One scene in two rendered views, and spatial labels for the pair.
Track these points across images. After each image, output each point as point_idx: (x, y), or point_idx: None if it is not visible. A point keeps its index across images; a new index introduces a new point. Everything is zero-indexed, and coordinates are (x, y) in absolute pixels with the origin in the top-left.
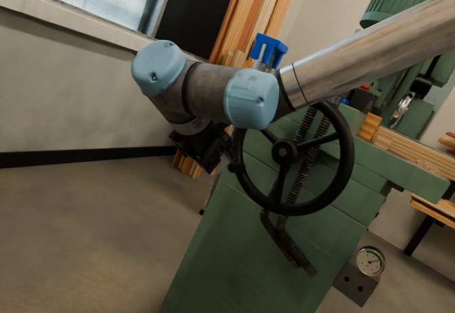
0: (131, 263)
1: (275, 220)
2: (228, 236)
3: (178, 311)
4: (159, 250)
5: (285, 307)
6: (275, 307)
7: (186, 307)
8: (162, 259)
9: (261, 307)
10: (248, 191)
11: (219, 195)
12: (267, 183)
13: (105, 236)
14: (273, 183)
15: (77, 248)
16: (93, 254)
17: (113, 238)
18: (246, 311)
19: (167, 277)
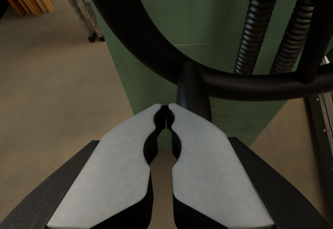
0: (94, 138)
1: (225, 46)
2: (171, 91)
3: (162, 143)
4: (99, 105)
5: (263, 101)
6: (252, 106)
7: (167, 140)
8: (109, 110)
9: (237, 112)
10: (232, 97)
11: (126, 65)
12: (188, 7)
13: (53, 139)
14: (250, 29)
15: (48, 172)
16: (63, 162)
17: (60, 134)
18: (224, 119)
19: (126, 119)
